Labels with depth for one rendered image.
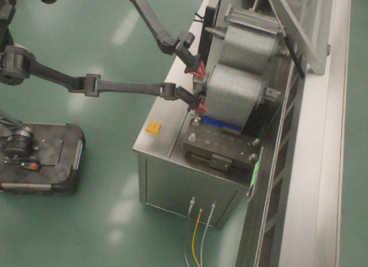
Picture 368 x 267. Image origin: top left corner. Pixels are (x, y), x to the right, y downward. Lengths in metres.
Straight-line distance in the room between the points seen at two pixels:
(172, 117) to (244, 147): 0.47
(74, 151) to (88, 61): 1.18
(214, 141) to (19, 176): 1.47
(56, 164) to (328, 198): 1.84
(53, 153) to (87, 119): 0.57
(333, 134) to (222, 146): 0.56
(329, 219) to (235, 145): 0.67
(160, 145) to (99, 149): 1.12
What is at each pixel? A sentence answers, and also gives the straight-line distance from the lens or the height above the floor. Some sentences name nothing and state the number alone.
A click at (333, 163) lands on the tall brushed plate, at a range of 1.31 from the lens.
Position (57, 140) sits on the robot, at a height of 0.26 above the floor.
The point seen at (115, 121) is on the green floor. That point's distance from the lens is 2.96.
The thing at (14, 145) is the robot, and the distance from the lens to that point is 2.50.
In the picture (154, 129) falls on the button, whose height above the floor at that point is 0.92.
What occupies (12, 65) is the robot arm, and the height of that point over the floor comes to 1.49.
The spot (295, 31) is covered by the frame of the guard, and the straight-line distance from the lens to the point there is 1.12.
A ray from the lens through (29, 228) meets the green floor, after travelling 2.68.
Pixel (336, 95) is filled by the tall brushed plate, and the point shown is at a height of 1.44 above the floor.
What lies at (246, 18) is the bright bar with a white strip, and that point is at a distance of 1.71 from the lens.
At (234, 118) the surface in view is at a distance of 1.71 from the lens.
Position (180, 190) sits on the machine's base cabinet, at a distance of 2.04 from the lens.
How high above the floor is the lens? 2.44
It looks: 56 degrees down
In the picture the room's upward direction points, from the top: 11 degrees clockwise
